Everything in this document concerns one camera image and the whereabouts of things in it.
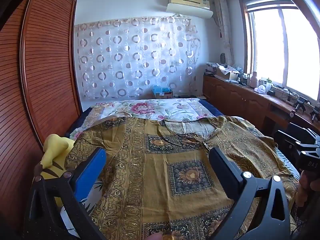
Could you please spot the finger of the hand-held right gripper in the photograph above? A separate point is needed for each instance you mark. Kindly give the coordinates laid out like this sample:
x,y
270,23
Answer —
x,y
285,138
300,130

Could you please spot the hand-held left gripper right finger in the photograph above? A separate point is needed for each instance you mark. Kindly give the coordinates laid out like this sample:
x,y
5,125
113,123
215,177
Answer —
x,y
225,170

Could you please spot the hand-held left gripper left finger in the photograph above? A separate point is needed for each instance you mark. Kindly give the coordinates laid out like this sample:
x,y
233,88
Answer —
x,y
87,177

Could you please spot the gold patterned shirt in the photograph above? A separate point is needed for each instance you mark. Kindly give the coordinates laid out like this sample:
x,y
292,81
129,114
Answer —
x,y
155,170

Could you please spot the person's right hand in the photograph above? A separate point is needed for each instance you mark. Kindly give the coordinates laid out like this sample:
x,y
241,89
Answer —
x,y
306,187

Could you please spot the leaf print bed sheet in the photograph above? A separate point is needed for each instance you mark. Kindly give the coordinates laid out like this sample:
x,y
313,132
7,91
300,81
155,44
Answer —
x,y
96,192

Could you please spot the yellow plush toy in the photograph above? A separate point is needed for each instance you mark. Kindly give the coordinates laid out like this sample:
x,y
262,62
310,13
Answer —
x,y
53,150

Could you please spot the small black box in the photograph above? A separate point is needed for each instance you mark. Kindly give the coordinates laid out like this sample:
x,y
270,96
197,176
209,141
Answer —
x,y
271,92

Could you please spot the bottle with green cap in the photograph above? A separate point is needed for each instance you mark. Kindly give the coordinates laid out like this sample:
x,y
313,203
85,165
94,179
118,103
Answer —
x,y
268,85

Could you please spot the white plastic bag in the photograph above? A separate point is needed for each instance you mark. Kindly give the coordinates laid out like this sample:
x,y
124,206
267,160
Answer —
x,y
260,89

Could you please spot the pink jug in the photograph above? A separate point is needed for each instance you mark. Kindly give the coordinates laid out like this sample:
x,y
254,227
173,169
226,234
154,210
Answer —
x,y
254,80

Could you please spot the wooden low cabinet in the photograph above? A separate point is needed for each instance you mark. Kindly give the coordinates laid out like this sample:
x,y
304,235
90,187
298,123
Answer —
x,y
232,95

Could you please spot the open cardboard box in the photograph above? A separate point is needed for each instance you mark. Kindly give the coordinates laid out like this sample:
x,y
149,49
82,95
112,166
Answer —
x,y
228,75

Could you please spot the wooden framed window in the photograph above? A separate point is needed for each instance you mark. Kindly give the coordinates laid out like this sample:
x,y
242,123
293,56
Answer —
x,y
270,42

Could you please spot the floral quilt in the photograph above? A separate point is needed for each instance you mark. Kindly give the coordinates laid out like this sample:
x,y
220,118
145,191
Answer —
x,y
150,107

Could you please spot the small dark oval object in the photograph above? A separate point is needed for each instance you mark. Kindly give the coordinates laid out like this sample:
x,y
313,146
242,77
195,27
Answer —
x,y
223,58

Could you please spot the floral storage box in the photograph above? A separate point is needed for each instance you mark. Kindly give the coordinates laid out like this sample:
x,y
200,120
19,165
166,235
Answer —
x,y
211,68

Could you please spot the blue plastic bag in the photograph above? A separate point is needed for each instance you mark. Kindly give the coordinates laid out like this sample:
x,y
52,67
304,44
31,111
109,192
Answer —
x,y
160,89

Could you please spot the wooden wardrobe door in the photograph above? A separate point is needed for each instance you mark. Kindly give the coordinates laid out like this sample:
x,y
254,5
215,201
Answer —
x,y
37,67

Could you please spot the beige window curtain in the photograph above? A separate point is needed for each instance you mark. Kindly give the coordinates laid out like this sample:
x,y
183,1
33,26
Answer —
x,y
223,30

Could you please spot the circle pattern sheer curtain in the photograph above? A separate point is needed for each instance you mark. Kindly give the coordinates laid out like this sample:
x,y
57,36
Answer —
x,y
125,55

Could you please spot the white air deflector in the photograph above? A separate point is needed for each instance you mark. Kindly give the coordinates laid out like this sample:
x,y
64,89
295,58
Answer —
x,y
190,11

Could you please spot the small tripod camera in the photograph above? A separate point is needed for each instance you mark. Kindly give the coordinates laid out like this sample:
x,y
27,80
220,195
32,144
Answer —
x,y
315,113
301,102

